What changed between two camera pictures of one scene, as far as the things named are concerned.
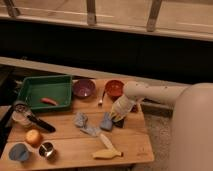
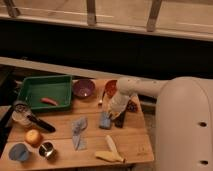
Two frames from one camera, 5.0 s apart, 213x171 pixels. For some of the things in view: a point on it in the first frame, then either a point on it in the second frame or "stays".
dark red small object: (134, 108) stays
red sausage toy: (49, 101) stays
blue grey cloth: (81, 120) -> (78, 127)
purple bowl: (84, 88) stays
